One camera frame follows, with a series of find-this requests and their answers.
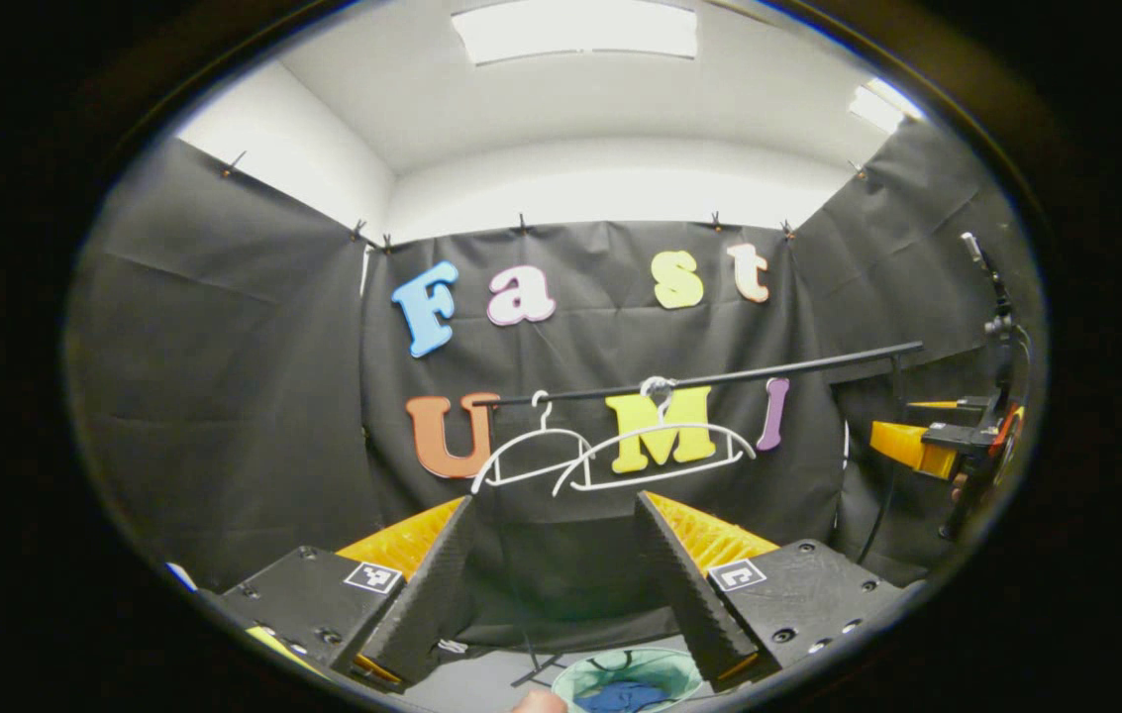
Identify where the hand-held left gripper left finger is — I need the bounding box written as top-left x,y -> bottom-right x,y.
214,493 -> 479,692

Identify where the green laundry hamper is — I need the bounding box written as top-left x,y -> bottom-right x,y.
551,646 -> 706,713

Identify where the black backdrop cloth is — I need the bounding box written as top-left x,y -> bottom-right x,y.
65,117 -> 1047,655

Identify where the black clothes rail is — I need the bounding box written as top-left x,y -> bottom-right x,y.
474,342 -> 926,437

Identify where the blue corduroy shirt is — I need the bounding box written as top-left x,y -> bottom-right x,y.
575,681 -> 677,713

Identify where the black cable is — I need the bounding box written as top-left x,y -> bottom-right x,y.
856,463 -> 900,565

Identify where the ceiling light panel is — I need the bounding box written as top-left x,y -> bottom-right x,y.
848,77 -> 926,136
452,0 -> 698,66

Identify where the white clothes hanger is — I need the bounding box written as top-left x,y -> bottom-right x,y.
551,376 -> 760,498
469,390 -> 603,496

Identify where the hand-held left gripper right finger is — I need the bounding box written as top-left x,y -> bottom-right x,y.
633,490 -> 908,692

